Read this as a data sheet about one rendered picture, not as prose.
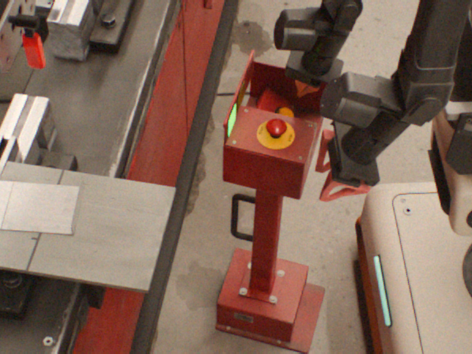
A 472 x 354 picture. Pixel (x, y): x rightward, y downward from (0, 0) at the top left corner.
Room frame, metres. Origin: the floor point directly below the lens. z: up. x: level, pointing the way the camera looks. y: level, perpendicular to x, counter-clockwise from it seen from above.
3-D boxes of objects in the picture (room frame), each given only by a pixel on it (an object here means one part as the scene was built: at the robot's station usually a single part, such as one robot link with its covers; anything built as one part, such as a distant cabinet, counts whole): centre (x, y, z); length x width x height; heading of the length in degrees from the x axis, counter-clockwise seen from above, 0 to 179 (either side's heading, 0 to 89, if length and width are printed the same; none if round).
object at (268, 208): (1.11, -0.06, 0.39); 0.05 x 0.05 x 0.54; 76
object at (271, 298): (1.11, -0.06, 0.13); 0.10 x 0.10 x 0.01; 76
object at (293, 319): (1.11, -0.09, 0.06); 0.25 x 0.20 x 0.12; 76
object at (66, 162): (0.76, 0.33, 0.89); 0.30 x 0.05 x 0.03; 172
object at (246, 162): (1.11, -0.06, 0.75); 0.20 x 0.16 x 0.18; 166
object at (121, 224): (0.71, 0.24, 1.00); 0.26 x 0.18 x 0.01; 82
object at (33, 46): (0.87, 0.31, 1.20); 0.04 x 0.02 x 0.10; 82
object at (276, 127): (1.07, -0.06, 0.79); 0.04 x 0.04 x 0.04
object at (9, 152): (0.76, 0.39, 0.98); 0.20 x 0.03 x 0.03; 172
